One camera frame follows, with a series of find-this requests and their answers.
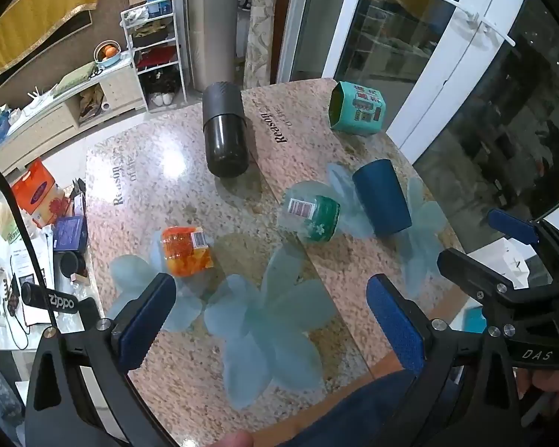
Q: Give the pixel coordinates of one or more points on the white shoes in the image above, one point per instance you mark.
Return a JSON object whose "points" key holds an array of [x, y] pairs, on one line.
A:
{"points": [[161, 98]]}

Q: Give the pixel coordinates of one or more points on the orange snack packet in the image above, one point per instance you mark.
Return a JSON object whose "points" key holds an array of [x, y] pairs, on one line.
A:
{"points": [[186, 249]]}

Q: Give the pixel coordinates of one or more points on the dark blue cup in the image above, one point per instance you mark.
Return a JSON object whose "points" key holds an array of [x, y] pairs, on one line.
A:
{"points": [[383, 198]]}

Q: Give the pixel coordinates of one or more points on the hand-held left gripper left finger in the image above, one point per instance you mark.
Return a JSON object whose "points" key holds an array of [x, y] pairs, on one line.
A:
{"points": [[142, 323]]}

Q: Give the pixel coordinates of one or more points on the black mug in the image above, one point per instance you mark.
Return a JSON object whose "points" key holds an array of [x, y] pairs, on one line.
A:
{"points": [[69, 263]]}

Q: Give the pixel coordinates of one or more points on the white shelf rack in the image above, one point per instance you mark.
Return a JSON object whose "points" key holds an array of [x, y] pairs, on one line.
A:
{"points": [[154, 58]]}

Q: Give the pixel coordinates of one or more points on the person's blue trouser leg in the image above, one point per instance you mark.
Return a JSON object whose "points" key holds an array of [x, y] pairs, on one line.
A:
{"points": [[354, 409]]}

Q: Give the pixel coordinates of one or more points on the white low cabinet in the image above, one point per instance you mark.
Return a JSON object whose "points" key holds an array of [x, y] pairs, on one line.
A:
{"points": [[60, 114]]}

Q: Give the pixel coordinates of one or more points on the black lighter box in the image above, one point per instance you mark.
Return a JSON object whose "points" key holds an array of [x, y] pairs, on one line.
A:
{"points": [[50, 300]]}

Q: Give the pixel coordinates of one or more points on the person's right hand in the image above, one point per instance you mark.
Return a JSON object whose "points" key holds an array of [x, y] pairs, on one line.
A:
{"points": [[547, 389]]}

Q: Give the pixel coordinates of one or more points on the yellow cloth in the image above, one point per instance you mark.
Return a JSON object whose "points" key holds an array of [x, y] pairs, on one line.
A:
{"points": [[32, 16]]}

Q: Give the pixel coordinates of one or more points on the bowl of oranges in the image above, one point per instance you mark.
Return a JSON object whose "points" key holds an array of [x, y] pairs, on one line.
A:
{"points": [[108, 52]]}

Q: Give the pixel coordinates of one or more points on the black tumbler cup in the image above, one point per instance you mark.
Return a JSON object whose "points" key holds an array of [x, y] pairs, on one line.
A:
{"points": [[224, 132]]}

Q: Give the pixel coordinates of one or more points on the person's left hand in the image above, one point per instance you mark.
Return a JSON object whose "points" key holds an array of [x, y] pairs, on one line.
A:
{"points": [[234, 439]]}

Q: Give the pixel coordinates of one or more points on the dark blue box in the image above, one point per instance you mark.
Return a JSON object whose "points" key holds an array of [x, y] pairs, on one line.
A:
{"points": [[70, 233]]}

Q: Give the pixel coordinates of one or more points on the glass sliding door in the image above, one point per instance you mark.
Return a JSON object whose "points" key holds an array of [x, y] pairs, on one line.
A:
{"points": [[447, 79]]}

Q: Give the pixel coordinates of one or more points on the patterned beige curtain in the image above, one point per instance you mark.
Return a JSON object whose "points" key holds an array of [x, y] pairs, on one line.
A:
{"points": [[261, 23]]}

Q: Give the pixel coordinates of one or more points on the green cushion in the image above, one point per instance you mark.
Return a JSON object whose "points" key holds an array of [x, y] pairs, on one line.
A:
{"points": [[77, 77]]}

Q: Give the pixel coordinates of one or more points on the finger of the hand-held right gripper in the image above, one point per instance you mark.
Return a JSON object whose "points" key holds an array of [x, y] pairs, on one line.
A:
{"points": [[475, 274], [512, 226]]}

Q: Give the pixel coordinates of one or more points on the teal printed box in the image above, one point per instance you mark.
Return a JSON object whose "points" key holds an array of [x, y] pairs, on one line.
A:
{"points": [[356, 108]]}

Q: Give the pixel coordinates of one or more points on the orange tissue box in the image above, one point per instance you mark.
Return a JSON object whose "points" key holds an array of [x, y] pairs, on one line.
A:
{"points": [[36, 192]]}

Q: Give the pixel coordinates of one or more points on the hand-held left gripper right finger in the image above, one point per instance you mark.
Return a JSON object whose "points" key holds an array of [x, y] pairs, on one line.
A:
{"points": [[396, 323]]}

